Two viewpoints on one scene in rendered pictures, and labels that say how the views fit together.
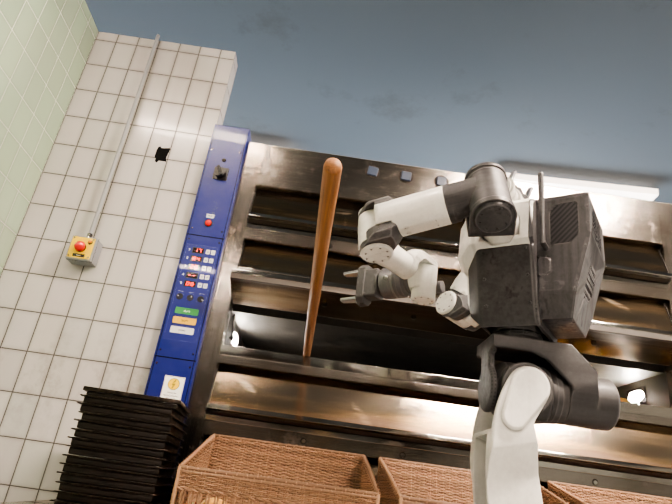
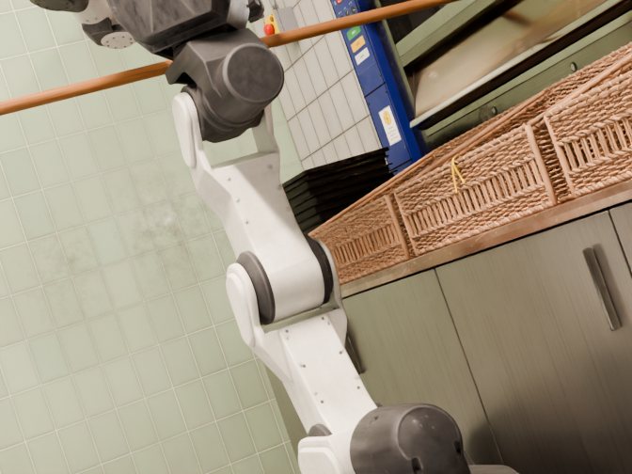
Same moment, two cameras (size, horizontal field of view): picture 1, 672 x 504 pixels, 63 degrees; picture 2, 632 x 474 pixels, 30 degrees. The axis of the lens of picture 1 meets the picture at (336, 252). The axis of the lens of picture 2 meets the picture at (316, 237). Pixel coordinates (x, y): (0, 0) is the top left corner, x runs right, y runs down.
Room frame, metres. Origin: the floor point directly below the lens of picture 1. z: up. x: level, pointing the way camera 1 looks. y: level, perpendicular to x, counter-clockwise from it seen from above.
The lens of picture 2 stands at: (0.45, -2.54, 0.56)
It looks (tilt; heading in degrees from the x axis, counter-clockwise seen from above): 3 degrees up; 67
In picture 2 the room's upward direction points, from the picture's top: 19 degrees counter-clockwise
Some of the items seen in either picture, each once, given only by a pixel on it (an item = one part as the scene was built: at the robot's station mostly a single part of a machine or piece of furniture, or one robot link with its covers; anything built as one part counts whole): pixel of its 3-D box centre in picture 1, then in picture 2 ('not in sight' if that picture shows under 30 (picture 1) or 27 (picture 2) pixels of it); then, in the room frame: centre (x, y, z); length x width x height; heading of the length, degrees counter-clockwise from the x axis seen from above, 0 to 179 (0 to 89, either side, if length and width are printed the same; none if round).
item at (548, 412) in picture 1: (518, 392); (223, 104); (1.23, -0.45, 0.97); 0.14 x 0.13 x 0.12; 0
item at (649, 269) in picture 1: (458, 233); not in sight; (2.11, -0.51, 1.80); 1.79 x 0.11 x 0.19; 91
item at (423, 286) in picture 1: (418, 285); not in sight; (1.41, -0.24, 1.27); 0.11 x 0.11 x 0.11; 55
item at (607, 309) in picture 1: (456, 290); not in sight; (2.11, -0.51, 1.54); 1.79 x 0.11 x 0.19; 91
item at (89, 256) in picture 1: (84, 251); (281, 26); (2.04, 0.99, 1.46); 0.10 x 0.07 x 0.10; 91
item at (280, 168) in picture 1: (458, 197); not in sight; (2.13, -0.51, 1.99); 1.80 x 0.08 x 0.21; 91
